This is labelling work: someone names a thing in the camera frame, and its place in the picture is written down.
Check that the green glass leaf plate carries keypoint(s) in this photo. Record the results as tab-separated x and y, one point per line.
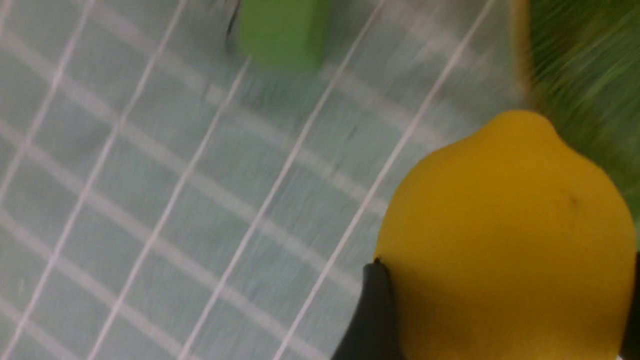
578	63

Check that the green foam cube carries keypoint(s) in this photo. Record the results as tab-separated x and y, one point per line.
284	34

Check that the yellow lemon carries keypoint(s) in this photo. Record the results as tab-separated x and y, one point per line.
509	245

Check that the green checkered tablecloth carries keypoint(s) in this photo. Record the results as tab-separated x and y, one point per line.
164	198

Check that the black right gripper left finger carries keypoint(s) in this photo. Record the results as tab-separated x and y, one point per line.
372	333

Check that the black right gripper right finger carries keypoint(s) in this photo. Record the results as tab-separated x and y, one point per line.
630	349

